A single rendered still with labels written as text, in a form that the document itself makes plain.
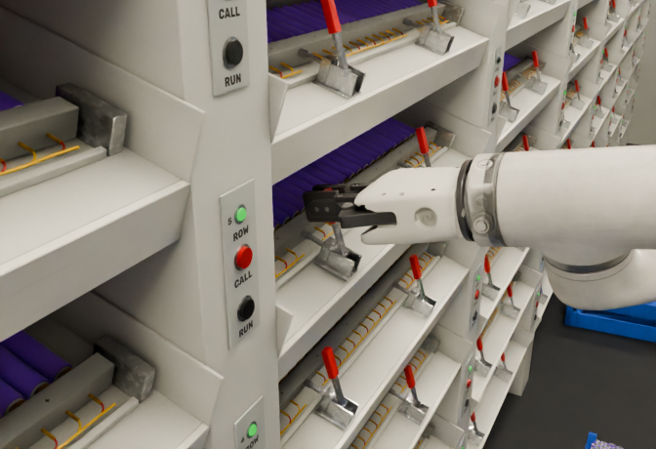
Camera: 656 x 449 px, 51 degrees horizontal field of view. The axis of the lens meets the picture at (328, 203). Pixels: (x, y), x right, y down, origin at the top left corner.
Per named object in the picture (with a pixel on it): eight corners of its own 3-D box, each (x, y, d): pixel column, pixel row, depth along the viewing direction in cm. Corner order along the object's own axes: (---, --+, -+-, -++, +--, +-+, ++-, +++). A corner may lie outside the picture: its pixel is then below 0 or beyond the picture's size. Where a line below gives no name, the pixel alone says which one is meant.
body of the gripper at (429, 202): (472, 261, 58) (356, 257, 64) (503, 219, 67) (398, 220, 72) (462, 177, 56) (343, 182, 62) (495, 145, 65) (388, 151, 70)
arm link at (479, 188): (499, 264, 58) (465, 263, 59) (523, 226, 65) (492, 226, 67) (488, 169, 56) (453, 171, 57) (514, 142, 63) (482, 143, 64)
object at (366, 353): (460, 289, 117) (491, 224, 110) (272, 554, 67) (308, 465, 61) (359, 234, 123) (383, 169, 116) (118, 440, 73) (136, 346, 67)
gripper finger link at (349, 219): (352, 236, 60) (332, 222, 65) (430, 215, 62) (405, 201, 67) (349, 224, 60) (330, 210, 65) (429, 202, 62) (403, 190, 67)
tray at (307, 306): (469, 184, 110) (492, 133, 105) (266, 395, 60) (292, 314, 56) (362, 133, 116) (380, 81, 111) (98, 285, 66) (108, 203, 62)
